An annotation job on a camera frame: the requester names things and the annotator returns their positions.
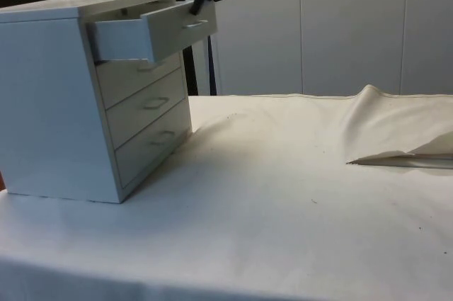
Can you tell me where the white chest of drawers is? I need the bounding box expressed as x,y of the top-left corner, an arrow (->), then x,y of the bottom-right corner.
0,0 -> 194,205

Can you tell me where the pale grey locker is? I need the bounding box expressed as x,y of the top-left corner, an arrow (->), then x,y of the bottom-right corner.
216,0 -> 453,97

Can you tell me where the white drawer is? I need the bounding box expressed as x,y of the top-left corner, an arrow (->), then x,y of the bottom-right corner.
86,0 -> 219,66

